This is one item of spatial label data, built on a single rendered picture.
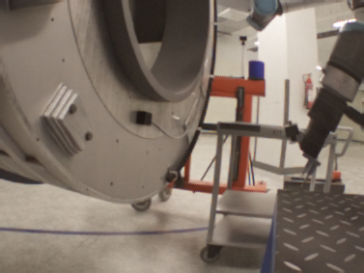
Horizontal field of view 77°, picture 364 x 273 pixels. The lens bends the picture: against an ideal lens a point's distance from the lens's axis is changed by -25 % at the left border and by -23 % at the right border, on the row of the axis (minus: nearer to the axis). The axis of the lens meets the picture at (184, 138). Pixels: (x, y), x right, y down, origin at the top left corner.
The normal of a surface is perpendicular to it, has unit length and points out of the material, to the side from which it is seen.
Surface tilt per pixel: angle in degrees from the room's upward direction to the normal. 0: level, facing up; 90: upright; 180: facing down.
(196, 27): 84
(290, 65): 90
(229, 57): 90
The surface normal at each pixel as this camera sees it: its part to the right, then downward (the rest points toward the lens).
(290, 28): 0.37, 0.11
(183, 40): -0.27, -0.25
